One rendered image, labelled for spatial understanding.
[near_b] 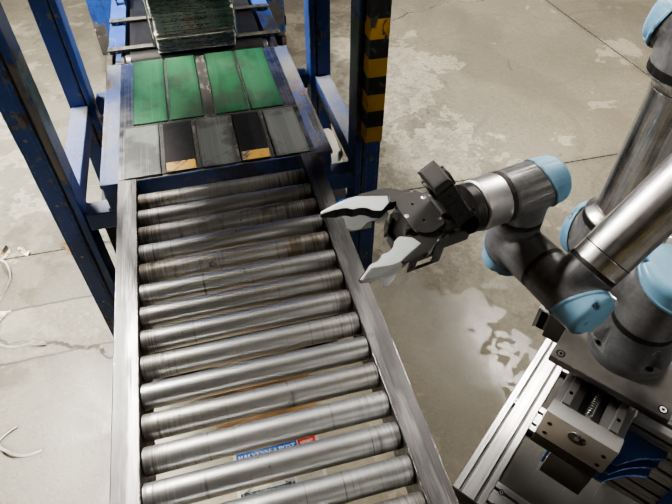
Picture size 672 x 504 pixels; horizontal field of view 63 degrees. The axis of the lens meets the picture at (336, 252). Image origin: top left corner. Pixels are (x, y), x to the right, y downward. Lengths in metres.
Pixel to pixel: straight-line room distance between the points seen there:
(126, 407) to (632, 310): 0.92
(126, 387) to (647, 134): 1.00
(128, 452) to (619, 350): 0.90
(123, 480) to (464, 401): 1.27
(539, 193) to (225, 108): 1.21
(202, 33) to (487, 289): 1.49
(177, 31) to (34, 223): 1.21
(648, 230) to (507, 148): 2.36
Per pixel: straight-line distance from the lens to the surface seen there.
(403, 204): 0.72
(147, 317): 1.23
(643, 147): 0.99
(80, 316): 2.39
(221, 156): 1.60
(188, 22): 2.17
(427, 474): 1.00
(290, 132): 1.67
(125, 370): 1.15
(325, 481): 0.99
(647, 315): 1.08
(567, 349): 1.17
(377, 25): 1.42
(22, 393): 2.26
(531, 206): 0.81
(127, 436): 1.08
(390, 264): 0.66
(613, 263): 0.81
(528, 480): 1.70
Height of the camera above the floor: 1.72
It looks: 46 degrees down
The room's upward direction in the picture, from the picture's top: straight up
